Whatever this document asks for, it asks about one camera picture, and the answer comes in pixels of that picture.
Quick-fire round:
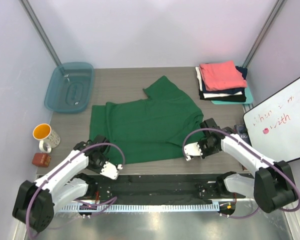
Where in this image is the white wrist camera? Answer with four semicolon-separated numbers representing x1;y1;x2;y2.
99;161;123;180
183;142;203;162

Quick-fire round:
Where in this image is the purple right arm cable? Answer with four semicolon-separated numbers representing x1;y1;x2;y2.
181;127;300;220

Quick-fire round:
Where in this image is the teal plastic tray lid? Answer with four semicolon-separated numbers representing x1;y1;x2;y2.
210;84;254;105

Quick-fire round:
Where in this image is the red brown block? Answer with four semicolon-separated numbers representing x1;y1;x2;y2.
31;153;51;168

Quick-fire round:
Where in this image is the white whiteboard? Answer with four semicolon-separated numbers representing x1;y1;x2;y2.
243;77;300;162

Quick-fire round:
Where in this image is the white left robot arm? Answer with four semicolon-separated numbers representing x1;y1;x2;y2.
12;135;119;233

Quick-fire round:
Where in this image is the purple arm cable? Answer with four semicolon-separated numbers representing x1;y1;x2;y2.
181;127;300;220
25;142;126;240

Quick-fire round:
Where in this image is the aluminium corner post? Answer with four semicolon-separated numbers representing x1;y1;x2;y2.
242;0;287;68
19;0;62;66

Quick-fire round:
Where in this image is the left aluminium corner post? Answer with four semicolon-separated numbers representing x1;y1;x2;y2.
19;0;62;66

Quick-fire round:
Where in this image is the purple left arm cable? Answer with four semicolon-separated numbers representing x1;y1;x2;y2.
25;142;126;240

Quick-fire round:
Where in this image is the white slotted cable duct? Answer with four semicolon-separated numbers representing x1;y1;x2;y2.
58;202;220;214

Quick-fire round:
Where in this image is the right aluminium corner post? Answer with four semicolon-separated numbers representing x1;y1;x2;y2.
242;0;287;68

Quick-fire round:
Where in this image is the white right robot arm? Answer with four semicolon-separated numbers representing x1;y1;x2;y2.
198;118;300;213

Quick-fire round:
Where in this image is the folded white t shirt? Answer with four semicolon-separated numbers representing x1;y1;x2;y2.
195;67;245;98

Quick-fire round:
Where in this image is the pink whiteboard magnet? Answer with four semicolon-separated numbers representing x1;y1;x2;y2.
263;128;269;135

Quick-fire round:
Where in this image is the teal translucent plastic bin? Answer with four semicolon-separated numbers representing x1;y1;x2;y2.
44;62;95;114

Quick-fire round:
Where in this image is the green t shirt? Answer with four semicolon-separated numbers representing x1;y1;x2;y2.
89;76;204;164

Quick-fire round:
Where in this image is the aluminium extrusion rail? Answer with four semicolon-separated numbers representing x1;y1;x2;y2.
20;179;295;204

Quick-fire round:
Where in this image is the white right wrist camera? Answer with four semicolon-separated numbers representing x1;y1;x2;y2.
183;142;203;162

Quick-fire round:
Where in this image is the folded coral t shirt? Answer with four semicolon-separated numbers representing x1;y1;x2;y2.
199;60;248;91

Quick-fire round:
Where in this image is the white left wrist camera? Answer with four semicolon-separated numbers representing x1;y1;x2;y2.
99;161;123;180

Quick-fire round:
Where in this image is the folded navy t shirt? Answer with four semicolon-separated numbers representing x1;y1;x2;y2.
216;65;248;95

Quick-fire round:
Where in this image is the dark blue book box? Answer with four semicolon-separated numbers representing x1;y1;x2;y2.
234;124;251;145

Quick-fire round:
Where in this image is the white floral mug orange inside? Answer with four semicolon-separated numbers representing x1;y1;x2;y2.
32;123;61;154

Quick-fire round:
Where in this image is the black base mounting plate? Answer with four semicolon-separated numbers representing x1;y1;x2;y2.
78;173;244;206

